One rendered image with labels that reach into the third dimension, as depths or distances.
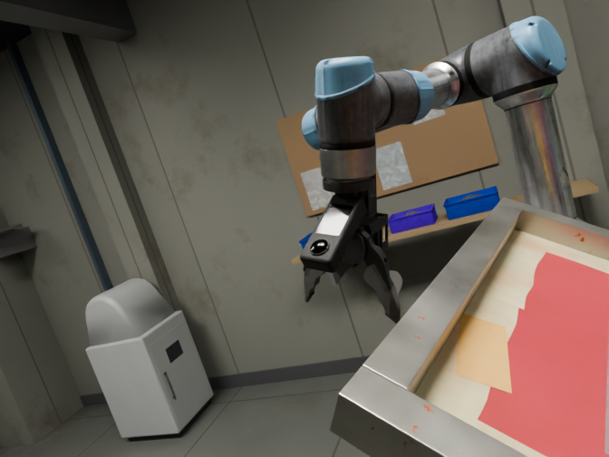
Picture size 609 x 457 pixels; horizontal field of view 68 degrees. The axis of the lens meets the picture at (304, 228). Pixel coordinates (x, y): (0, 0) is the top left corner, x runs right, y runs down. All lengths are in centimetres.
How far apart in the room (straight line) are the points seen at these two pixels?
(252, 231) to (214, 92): 113
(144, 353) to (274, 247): 127
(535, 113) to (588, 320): 47
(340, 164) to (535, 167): 49
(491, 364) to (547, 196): 56
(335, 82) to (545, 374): 39
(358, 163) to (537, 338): 28
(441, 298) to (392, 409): 17
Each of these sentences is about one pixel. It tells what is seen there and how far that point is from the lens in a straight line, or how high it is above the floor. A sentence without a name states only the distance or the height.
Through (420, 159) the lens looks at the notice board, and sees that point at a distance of 325.
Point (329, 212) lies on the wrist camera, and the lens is 60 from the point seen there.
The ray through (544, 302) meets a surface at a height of 147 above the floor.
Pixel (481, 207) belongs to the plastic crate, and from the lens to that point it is 287.
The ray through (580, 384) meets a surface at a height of 145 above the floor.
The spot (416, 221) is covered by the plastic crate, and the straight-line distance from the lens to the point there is 291.
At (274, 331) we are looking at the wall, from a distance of 399.
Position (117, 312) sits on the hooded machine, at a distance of 382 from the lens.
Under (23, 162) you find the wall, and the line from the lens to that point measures 521.
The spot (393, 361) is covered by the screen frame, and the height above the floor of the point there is 155.
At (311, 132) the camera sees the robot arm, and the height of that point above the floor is 176.
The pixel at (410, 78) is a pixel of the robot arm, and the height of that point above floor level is 178.
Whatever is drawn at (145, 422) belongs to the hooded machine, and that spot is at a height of 18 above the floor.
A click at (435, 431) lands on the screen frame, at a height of 152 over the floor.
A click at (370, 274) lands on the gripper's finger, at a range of 63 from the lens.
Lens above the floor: 172
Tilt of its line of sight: 8 degrees down
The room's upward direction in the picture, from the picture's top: 18 degrees counter-clockwise
